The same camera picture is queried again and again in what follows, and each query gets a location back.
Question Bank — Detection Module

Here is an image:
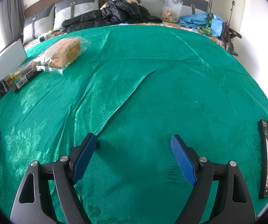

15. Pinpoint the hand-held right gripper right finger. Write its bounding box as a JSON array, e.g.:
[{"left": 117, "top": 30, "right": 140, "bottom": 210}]
[{"left": 170, "top": 134, "right": 257, "bottom": 224}]

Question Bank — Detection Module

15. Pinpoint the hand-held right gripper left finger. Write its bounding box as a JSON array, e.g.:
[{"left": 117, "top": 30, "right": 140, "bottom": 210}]
[{"left": 10, "top": 133, "right": 97, "bottom": 224}]

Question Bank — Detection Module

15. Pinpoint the black printed snack packet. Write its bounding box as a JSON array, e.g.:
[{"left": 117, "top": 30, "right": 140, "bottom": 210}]
[{"left": 0, "top": 58, "right": 46, "bottom": 99}]

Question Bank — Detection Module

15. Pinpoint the white cardboard box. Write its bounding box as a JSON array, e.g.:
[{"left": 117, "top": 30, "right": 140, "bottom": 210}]
[{"left": 0, "top": 38, "right": 28, "bottom": 80}]

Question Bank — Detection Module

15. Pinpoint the bread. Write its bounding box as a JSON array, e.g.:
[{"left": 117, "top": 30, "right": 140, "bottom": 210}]
[{"left": 33, "top": 37, "right": 91, "bottom": 75}]

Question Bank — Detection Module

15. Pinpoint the green satin cloth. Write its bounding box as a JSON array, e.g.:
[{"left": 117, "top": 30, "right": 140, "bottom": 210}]
[{"left": 0, "top": 24, "right": 268, "bottom": 224}]

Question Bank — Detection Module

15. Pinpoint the grey curtain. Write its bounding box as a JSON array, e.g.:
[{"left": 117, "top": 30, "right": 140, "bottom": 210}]
[{"left": 0, "top": 0, "right": 25, "bottom": 45}]

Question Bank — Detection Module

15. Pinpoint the dark chair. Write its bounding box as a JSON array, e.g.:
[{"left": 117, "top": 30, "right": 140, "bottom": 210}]
[{"left": 223, "top": 21, "right": 243, "bottom": 56}]

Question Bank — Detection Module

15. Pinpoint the green patterned cloth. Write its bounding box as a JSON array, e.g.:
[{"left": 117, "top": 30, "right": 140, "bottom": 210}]
[{"left": 198, "top": 13, "right": 218, "bottom": 36}]

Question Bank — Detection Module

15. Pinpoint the blue plastic sheet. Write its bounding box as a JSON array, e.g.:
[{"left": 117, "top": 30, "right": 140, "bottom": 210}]
[{"left": 177, "top": 13, "right": 225, "bottom": 38}]

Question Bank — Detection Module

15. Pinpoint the clear plastic bag of food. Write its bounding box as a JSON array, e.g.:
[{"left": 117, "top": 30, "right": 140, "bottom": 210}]
[{"left": 161, "top": 0, "right": 183, "bottom": 23}]

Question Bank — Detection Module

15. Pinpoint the black puffer jacket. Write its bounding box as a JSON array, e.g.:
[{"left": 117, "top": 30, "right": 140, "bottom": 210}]
[{"left": 61, "top": 0, "right": 163, "bottom": 32}]

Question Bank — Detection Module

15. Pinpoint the white door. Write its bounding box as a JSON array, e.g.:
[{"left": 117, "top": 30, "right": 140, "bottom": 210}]
[{"left": 210, "top": 0, "right": 248, "bottom": 28}]

